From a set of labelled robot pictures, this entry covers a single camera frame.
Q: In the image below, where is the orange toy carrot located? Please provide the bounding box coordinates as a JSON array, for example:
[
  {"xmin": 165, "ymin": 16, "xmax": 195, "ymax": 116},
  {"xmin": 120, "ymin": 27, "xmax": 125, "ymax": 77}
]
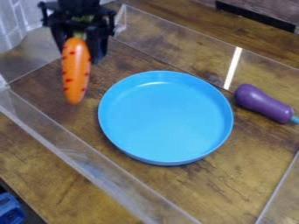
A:
[{"xmin": 61, "ymin": 31, "xmax": 91, "ymax": 105}]

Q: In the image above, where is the purple toy eggplant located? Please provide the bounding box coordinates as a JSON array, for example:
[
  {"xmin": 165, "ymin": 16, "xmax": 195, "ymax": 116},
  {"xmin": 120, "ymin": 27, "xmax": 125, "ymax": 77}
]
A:
[{"xmin": 234, "ymin": 84, "xmax": 299, "ymax": 125}]

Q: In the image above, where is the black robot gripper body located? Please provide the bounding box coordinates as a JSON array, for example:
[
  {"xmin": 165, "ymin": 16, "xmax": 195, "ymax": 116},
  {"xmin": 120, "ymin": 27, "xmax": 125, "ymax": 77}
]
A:
[{"xmin": 37, "ymin": 0, "xmax": 116, "ymax": 33}]

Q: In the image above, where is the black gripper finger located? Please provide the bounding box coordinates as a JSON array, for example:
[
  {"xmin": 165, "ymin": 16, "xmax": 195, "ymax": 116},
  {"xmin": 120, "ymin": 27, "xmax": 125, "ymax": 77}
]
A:
[
  {"xmin": 87, "ymin": 25, "xmax": 108, "ymax": 64},
  {"xmin": 51, "ymin": 24, "xmax": 68, "ymax": 51}
]

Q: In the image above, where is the white patterned curtain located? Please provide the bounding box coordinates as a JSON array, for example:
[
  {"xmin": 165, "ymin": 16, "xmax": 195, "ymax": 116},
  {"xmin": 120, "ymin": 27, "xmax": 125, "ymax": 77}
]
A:
[{"xmin": 0, "ymin": 0, "xmax": 57, "ymax": 53}]

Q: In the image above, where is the blue round plastic tray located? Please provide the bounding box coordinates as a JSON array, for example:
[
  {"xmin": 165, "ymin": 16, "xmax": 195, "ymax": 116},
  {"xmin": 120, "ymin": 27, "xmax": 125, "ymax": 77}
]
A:
[{"xmin": 97, "ymin": 71, "xmax": 234, "ymax": 166}]

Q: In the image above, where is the clear acrylic enclosure wall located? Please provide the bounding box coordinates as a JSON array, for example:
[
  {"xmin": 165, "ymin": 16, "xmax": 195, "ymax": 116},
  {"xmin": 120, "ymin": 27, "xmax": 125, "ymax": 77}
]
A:
[{"xmin": 0, "ymin": 0, "xmax": 299, "ymax": 224}]

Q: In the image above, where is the blue plastic crate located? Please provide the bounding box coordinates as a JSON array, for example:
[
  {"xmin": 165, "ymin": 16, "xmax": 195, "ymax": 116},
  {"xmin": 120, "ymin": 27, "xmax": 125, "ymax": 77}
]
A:
[{"xmin": 0, "ymin": 192, "xmax": 25, "ymax": 224}]

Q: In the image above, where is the dark wooden board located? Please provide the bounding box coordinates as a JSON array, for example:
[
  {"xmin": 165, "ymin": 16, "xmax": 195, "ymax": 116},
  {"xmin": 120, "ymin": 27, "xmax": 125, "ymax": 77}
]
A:
[{"xmin": 215, "ymin": 0, "xmax": 296, "ymax": 33}]

